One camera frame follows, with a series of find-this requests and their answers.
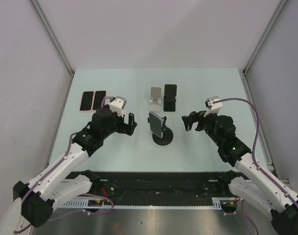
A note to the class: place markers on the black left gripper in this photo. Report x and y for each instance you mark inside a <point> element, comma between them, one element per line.
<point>125,128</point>

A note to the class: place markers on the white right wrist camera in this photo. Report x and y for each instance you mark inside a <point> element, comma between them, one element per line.
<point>213,105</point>

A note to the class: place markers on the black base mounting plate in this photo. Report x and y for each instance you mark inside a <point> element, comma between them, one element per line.
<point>156,185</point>

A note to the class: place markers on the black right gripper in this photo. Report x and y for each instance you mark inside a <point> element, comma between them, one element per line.
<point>194,117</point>

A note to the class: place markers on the silver folding phone stand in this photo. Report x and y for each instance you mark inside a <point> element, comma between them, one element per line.
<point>155,99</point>

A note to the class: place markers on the black folding phone stand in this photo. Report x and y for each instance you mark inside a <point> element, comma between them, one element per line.
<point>169,98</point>

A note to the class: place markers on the pink cased smartphone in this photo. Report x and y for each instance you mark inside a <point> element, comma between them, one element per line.
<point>86,101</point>
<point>97,100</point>

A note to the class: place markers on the black round base phone stand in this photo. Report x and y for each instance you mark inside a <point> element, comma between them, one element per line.
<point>167,135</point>

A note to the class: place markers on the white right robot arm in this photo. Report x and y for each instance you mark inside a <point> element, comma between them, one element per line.
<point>252,182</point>

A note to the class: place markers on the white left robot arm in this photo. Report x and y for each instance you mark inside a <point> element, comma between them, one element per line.
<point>35,202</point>

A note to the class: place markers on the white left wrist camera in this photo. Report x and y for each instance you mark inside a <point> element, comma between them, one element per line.
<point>117,105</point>

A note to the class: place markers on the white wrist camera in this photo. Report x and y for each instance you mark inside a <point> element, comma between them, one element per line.
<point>213,105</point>
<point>117,105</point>

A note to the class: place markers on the white slotted cable duct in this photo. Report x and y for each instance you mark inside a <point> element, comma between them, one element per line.
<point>195,203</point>

